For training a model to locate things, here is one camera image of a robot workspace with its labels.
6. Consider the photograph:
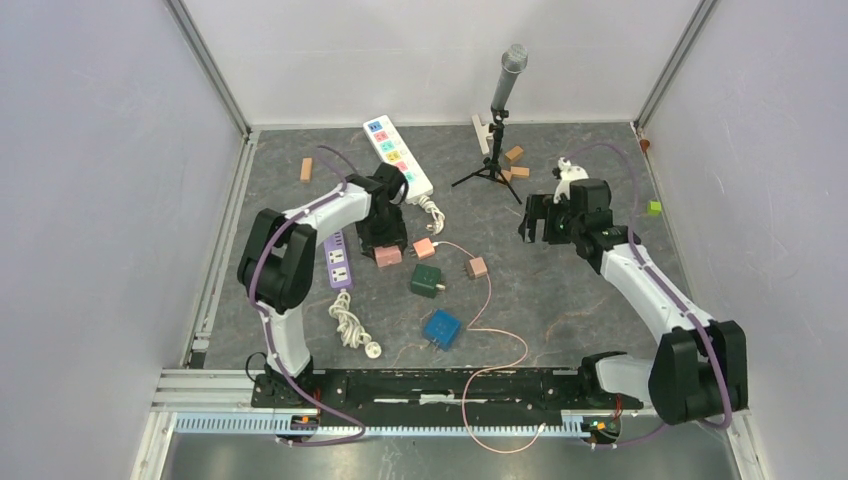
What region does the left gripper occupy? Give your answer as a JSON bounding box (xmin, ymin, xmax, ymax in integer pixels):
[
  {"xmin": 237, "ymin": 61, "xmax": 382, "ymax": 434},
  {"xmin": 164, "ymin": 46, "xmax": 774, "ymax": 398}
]
[{"xmin": 355, "ymin": 205, "xmax": 408, "ymax": 261}]

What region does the pink cube socket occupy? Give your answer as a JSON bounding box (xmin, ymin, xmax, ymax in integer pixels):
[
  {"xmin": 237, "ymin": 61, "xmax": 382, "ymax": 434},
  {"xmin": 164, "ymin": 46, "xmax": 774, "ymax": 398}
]
[{"xmin": 374, "ymin": 245, "xmax": 403, "ymax": 268}]

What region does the pink charger plug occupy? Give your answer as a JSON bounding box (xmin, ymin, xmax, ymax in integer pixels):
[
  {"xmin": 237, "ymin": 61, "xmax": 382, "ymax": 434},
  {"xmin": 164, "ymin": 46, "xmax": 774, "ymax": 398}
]
[{"xmin": 412, "ymin": 238, "xmax": 437, "ymax": 259}]

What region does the purple USB power strip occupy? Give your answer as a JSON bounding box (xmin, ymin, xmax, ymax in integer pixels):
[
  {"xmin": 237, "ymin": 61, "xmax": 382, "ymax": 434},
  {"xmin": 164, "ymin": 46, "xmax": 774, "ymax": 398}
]
[{"xmin": 323, "ymin": 230, "xmax": 353, "ymax": 291}]

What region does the brown charger plug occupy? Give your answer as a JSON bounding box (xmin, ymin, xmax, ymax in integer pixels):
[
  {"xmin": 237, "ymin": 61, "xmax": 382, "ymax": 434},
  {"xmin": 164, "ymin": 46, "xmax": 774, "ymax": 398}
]
[{"xmin": 464, "ymin": 257, "xmax": 488, "ymax": 280}]

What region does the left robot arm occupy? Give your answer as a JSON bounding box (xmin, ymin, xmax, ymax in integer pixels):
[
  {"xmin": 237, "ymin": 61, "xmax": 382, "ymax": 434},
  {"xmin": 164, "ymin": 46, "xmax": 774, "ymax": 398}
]
[{"xmin": 237, "ymin": 163, "xmax": 408, "ymax": 408}]

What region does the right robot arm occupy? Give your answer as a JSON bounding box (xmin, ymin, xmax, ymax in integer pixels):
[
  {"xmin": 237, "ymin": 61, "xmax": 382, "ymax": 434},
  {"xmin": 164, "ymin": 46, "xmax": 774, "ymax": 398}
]
[{"xmin": 518, "ymin": 178, "xmax": 749, "ymax": 428}]

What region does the dark green cube socket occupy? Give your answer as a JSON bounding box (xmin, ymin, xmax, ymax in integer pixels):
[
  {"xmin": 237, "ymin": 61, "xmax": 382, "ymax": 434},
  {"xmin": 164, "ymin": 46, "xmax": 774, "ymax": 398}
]
[{"xmin": 409, "ymin": 264, "xmax": 446, "ymax": 298}]

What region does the small green cube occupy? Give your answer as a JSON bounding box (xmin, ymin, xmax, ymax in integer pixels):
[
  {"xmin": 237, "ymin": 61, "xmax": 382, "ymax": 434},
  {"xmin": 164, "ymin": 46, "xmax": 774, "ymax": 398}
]
[{"xmin": 647, "ymin": 200, "xmax": 663, "ymax": 216}]

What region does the lower wooden block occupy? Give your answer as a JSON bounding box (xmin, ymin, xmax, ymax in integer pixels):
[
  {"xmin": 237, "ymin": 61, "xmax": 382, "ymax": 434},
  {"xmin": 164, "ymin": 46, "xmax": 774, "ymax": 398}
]
[{"xmin": 507, "ymin": 166, "xmax": 530, "ymax": 179}]

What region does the wooden block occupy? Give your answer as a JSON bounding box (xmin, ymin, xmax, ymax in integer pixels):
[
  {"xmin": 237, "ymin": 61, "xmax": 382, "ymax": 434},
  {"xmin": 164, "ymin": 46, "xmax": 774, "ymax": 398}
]
[
  {"xmin": 507, "ymin": 166, "xmax": 530, "ymax": 179},
  {"xmin": 504, "ymin": 145, "xmax": 525, "ymax": 165},
  {"xmin": 299, "ymin": 157, "xmax": 314, "ymax": 183}
]

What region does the upper wooden block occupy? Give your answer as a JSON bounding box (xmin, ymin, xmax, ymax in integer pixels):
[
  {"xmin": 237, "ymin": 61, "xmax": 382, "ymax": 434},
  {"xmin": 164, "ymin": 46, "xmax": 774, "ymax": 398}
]
[{"xmin": 504, "ymin": 145, "xmax": 525, "ymax": 165}]

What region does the white multicolour power strip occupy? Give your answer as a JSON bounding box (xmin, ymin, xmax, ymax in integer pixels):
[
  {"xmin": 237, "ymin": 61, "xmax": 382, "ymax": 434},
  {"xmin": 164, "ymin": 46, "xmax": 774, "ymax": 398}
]
[{"xmin": 362, "ymin": 115, "xmax": 434, "ymax": 203}]

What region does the left wooden block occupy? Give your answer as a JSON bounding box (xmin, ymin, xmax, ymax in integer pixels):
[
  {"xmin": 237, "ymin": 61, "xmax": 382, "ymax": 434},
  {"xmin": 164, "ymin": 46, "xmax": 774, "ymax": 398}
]
[{"xmin": 299, "ymin": 157, "xmax": 314, "ymax": 183}]

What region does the black tripod stand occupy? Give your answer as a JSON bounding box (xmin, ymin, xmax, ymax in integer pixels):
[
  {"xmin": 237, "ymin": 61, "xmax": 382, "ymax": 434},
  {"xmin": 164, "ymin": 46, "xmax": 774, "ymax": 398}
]
[{"xmin": 451, "ymin": 110, "xmax": 523, "ymax": 205}]

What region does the blue cube socket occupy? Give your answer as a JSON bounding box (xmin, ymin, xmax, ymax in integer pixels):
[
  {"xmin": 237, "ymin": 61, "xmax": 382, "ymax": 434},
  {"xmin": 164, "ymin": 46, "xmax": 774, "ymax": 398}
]
[{"xmin": 422, "ymin": 309, "xmax": 462, "ymax": 351}]

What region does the grey microphone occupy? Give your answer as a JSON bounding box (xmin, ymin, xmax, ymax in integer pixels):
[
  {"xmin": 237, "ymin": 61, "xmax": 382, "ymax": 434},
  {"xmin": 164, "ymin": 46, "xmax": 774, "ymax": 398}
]
[{"xmin": 490, "ymin": 44, "xmax": 529, "ymax": 111}]

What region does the white strip cord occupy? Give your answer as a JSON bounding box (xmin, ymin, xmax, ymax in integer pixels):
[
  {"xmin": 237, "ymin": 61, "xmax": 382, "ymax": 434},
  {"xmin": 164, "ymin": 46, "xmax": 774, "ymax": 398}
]
[{"xmin": 417, "ymin": 195, "xmax": 447, "ymax": 236}]

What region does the white coiled power cord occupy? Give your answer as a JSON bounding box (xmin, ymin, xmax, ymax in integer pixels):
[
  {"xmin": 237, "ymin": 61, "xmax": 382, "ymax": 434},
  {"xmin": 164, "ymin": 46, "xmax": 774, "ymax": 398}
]
[{"xmin": 327, "ymin": 288, "xmax": 384, "ymax": 360}]

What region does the white bracket piece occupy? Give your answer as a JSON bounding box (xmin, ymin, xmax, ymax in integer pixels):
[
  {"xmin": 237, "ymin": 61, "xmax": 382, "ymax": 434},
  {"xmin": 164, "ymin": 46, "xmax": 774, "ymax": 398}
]
[{"xmin": 471, "ymin": 114, "xmax": 494, "ymax": 156}]

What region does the pink charging cable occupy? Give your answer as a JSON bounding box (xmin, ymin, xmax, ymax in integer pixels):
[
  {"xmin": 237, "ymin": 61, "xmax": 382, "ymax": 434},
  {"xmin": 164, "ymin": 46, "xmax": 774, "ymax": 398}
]
[{"xmin": 433, "ymin": 241, "xmax": 549, "ymax": 456}]

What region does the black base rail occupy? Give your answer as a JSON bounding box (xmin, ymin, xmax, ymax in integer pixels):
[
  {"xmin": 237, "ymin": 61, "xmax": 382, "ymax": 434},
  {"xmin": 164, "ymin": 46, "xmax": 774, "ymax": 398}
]
[{"xmin": 251, "ymin": 367, "xmax": 643, "ymax": 427}]

